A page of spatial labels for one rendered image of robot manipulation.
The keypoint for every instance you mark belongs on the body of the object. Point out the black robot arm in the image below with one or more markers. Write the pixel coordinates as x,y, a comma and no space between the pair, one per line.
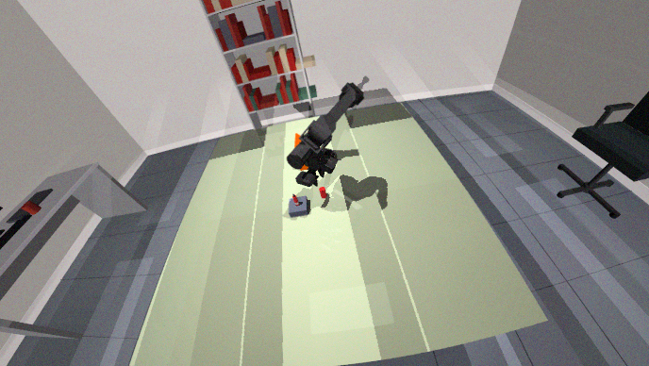
320,132

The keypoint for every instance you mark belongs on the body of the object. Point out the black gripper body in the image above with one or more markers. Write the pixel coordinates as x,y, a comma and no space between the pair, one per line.
308,178

